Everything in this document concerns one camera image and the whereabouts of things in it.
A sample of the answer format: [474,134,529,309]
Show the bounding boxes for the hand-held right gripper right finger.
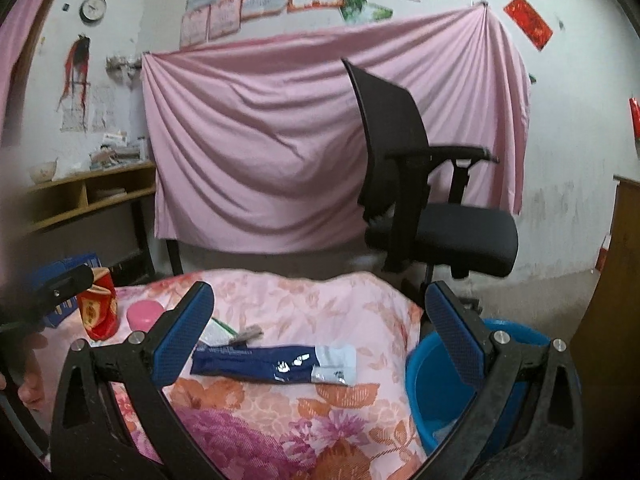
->
[420,281,585,480]

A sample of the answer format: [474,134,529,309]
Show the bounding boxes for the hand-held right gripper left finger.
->
[50,281,231,480]

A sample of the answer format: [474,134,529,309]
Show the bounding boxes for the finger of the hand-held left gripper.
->
[30,265,96,323]

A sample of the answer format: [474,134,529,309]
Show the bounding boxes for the white green sachet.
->
[202,317,236,346]

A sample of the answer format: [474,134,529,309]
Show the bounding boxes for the pink round lid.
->
[126,301,166,332]

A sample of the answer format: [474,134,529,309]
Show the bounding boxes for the blue plastic basin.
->
[405,317,551,456]

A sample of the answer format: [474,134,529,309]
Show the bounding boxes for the dark blue toothpaste package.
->
[191,343,357,387]

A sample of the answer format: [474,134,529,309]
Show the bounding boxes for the person's left hand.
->
[19,332,49,407]

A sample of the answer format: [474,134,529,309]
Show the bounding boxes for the blue cardboard box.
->
[30,255,101,328]

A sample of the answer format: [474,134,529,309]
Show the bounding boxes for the black office chair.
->
[341,57,519,311]

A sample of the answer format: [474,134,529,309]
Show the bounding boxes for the floral ceramic bowl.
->
[29,161,57,183]

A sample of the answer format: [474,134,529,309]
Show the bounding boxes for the wooden shelf desk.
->
[15,160,158,281]

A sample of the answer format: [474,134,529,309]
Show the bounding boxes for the floral blanket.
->
[40,270,431,480]

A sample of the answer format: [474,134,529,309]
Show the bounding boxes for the pile of books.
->
[90,132,151,171]

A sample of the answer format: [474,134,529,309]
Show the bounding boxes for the wooden cabinet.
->
[570,175,640,461]

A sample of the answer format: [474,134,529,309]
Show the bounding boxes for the pink hanging sheet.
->
[141,2,531,253]

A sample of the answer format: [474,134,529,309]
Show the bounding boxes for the red black tassel decoration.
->
[57,35,93,106]

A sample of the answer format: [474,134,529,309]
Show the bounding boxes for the pink door curtain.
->
[0,0,71,146]

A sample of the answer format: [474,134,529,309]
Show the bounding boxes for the paper wall calendar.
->
[60,82,113,133]

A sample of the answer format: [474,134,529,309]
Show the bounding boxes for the round wall clock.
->
[80,0,107,23]

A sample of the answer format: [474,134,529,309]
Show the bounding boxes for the red wall poster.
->
[503,0,554,51]

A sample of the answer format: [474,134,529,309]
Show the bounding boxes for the group of wall certificates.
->
[180,0,346,48]

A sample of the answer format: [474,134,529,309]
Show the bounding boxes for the green wall photos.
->
[340,0,393,23]

